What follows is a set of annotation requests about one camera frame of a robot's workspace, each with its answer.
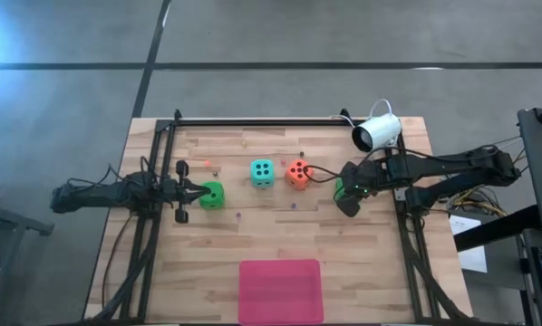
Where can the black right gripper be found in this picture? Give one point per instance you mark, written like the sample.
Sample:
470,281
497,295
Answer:
366,179

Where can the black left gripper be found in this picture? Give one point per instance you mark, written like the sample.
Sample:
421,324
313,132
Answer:
180,192

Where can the large green foam die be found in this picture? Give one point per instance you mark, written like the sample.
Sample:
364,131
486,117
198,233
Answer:
214,200

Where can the large orange foam die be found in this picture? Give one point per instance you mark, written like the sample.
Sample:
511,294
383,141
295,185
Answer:
296,176

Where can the large teal foam die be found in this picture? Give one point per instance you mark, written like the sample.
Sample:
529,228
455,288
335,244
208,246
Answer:
262,173

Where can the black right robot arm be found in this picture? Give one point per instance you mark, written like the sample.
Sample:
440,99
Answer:
457,165

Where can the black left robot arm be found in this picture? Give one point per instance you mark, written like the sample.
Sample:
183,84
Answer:
94,194

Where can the pink translucent tray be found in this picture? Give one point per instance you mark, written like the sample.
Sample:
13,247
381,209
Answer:
280,292

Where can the white paper sheet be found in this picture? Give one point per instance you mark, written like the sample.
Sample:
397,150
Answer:
472,260

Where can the black cart beam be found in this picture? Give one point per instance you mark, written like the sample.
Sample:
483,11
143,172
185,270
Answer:
493,231

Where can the grey metal stand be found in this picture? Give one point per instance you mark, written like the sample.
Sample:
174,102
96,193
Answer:
17,220

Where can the grey metal bracket plate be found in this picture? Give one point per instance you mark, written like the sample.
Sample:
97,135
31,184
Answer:
400,194

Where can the white cylindrical camera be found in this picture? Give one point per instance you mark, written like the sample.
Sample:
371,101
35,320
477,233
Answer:
380,131

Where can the black aluminium table frame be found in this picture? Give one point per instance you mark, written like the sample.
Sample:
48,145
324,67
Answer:
253,122

